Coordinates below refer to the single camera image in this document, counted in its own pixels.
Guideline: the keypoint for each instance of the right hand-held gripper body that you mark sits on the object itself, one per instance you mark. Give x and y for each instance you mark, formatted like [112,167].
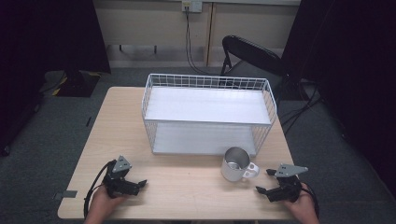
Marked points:
[288,188]

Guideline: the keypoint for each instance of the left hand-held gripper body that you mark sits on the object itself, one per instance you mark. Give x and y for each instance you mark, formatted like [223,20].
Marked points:
[115,182]

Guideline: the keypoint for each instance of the silver metal mug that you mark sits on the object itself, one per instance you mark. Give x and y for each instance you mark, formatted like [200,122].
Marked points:
[232,173]

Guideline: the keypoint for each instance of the person's right hand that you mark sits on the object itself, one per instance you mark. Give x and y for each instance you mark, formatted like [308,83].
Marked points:
[303,208]

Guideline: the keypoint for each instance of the person's left hand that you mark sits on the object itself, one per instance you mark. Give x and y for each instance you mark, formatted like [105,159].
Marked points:
[101,203]

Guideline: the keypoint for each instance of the grey tape strip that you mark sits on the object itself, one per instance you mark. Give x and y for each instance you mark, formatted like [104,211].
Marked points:
[67,194]

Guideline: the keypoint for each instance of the light wooden table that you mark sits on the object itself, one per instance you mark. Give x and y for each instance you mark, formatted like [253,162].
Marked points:
[124,130]

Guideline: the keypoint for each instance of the small black floor item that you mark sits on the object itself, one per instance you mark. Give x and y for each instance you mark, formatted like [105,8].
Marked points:
[88,121]

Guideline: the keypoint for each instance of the dark stand base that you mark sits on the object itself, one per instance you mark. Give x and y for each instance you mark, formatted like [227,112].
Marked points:
[74,87]

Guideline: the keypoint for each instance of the black folding chair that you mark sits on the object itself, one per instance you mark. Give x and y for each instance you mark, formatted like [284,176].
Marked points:
[249,51]

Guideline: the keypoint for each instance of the black curtain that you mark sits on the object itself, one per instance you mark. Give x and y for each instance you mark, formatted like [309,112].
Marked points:
[46,37]
[358,62]

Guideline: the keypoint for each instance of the white wall socket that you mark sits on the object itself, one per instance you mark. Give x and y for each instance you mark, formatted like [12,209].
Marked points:
[194,6]

